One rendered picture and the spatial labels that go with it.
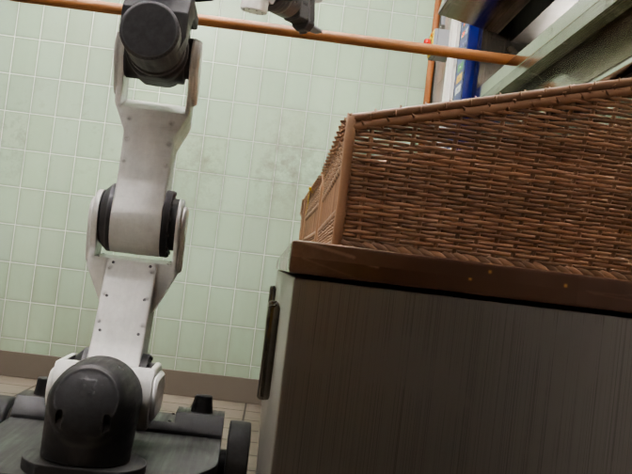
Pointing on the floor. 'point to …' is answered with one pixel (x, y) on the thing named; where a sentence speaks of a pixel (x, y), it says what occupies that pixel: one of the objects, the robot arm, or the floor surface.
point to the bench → (442, 367)
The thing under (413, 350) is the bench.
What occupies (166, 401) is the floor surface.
